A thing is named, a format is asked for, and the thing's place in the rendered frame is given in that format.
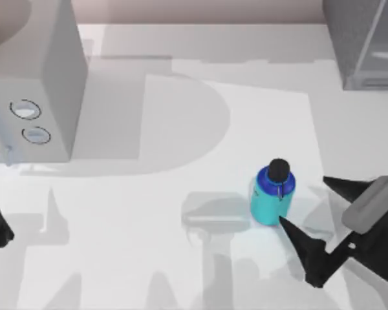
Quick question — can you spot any blue bottle with black cap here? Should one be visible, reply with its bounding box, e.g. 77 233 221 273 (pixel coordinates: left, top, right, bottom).
249 158 297 227

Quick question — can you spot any grey cabinet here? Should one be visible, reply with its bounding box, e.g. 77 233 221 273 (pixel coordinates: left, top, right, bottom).
322 0 388 92

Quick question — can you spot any small microwave knob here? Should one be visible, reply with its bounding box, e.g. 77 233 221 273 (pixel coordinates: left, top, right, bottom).
21 126 52 145

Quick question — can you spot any pale microwave oven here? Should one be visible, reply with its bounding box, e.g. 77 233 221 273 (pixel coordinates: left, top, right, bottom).
0 0 89 165

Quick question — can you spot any large microwave knob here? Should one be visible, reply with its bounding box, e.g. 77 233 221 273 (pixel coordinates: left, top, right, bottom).
9 99 42 121

